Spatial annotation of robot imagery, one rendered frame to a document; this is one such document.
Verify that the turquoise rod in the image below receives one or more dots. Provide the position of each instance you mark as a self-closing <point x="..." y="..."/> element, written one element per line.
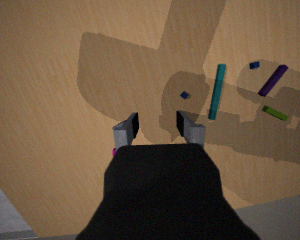
<point x="216" y="91"/>

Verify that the lime green rod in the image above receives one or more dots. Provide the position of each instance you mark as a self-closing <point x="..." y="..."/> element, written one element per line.
<point x="275" y="113"/>

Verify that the small blue cube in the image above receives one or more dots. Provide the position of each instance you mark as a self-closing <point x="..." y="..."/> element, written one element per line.
<point x="254" y="65"/>
<point x="184" y="95"/>

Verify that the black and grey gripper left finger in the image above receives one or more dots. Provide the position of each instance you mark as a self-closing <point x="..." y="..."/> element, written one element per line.
<point x="125" y="134"/>

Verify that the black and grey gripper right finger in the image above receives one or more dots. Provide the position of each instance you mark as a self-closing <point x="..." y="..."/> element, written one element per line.
<point x="192" y="132"/>

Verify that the purple rod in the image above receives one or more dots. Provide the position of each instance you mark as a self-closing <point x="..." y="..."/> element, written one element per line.
<point x="273" y="80"/>

